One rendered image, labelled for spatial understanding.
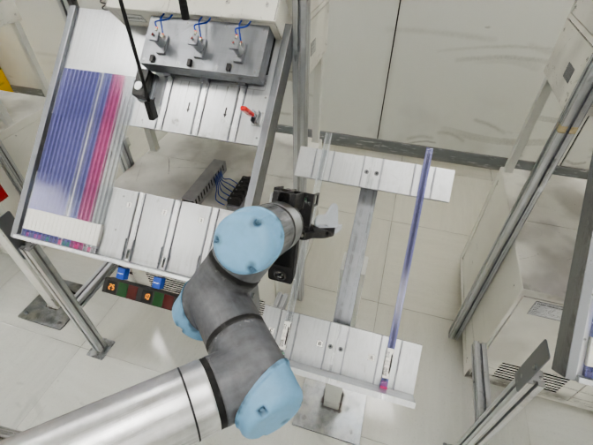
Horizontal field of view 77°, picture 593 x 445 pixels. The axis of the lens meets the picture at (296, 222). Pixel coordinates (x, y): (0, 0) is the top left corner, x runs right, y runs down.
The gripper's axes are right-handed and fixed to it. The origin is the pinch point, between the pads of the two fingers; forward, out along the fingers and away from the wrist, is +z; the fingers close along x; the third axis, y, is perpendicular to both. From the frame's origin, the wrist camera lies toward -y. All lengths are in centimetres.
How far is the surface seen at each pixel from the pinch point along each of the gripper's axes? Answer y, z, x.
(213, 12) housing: 45, 19, 36
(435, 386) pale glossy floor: -67, 73, -49
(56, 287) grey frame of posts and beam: -44, 27, 87
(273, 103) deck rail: 25.1, 21.0, 17.1
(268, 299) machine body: -44, 62, 21
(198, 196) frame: -6, 46, 48
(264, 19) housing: 44, 19, 22
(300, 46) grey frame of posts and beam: 42, 29, 15
